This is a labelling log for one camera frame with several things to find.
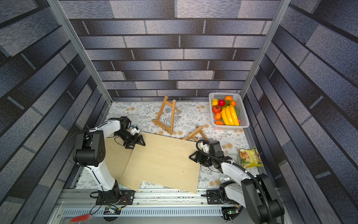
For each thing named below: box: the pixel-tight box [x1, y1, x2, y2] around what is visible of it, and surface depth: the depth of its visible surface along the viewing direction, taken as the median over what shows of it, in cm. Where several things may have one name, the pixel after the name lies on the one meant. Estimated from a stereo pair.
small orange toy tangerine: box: [214, 112, 222, 121], surface depth 106 cm
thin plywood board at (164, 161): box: [123, 132, 200, 194], surface depth 87 cm
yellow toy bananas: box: [221, 104, 240, 126], surface depth 101 cm
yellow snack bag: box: [238, 146, 264, 169], surface depth 86 cm
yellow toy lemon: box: [211, 98, 219, 106], surface depth 112 cm
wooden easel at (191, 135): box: [182, 125, 209, 143], surface depth 99 cm
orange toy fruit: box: [224, 95, 234, 101], surface depth 115 cm
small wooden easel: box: [151, 95, 181, 136], surface depth 99 cm
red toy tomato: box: [212, 105, 222, 114], surface depth 109 cm
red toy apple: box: [218, 98, 226, 107], surface depth 109 cm
